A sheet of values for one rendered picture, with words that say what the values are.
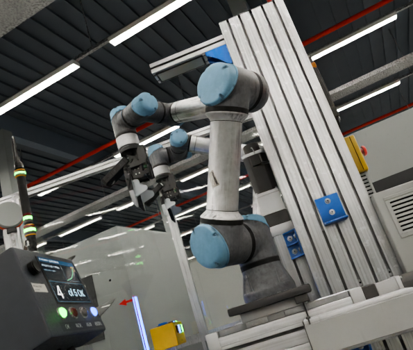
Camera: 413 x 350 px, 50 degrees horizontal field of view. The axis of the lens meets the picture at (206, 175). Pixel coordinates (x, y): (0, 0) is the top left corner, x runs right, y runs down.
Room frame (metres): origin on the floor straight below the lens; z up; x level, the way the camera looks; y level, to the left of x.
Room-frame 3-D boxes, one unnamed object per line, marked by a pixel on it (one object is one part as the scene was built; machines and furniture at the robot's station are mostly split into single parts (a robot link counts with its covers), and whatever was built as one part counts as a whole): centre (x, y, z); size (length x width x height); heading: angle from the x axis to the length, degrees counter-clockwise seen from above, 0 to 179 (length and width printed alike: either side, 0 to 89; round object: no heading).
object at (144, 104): (1.31, 0.13, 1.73); 0.11 x 0.11 x 0.08; 49
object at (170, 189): (1.86, 0.18, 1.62); 0.09 x 0.08 x 0.12; 86
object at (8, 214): (2.26, 1.10, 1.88); 0.17 x 0.15 x 0.16; 86
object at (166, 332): (1.91, 0.35, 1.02); 0.16 x 0.10 x 0.11; 176
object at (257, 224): (1.28, -0.07, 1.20); 0.13 x 0.12 x 0.14; 139
